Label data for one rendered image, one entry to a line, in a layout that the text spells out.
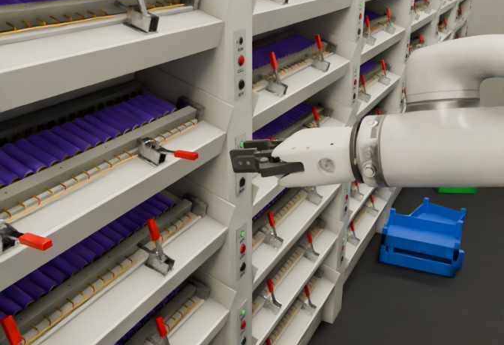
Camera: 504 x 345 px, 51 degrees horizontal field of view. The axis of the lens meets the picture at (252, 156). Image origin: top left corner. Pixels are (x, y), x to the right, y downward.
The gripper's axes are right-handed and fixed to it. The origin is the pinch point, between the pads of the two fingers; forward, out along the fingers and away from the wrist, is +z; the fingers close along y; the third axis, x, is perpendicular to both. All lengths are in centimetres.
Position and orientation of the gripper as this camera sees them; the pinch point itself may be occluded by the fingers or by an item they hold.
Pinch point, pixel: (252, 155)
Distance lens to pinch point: 69.8
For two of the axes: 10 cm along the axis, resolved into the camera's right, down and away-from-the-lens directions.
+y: 4.7, -3.4, 8.2
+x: -2.0, -9.4, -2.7
